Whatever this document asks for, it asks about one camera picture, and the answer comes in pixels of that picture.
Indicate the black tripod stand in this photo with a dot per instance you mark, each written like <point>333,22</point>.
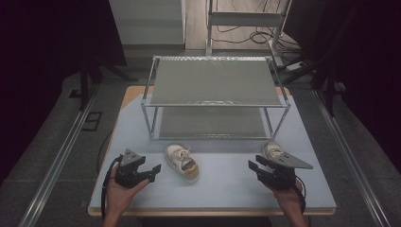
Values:
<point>84,85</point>

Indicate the white cabinet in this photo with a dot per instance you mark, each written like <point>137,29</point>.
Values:
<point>146,22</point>

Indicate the white metal stand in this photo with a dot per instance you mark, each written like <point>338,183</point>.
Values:
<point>244,19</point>

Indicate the metal floor rail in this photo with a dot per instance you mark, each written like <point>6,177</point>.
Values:
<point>60,160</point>
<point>350,160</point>

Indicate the light blue table mat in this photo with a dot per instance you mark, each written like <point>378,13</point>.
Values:
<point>220,192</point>

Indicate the dark curtain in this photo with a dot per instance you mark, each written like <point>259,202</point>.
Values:
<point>41,47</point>
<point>362,53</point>

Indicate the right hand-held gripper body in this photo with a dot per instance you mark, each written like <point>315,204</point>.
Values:
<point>282,176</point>

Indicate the black floor frame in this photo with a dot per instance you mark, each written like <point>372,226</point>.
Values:
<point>92,121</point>

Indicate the white power strip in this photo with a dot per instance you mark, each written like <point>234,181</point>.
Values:
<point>295,66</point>

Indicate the person's left hand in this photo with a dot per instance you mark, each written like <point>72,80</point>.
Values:
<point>119,198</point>

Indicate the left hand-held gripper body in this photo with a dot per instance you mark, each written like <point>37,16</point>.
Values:
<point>130,171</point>

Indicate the person's right hand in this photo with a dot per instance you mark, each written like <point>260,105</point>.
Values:
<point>290,195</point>

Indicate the small white sneaker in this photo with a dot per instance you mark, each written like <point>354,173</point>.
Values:
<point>184,164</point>
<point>271,150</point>

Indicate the metal two-tier shoe rack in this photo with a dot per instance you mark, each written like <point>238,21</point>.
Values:
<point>214,82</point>

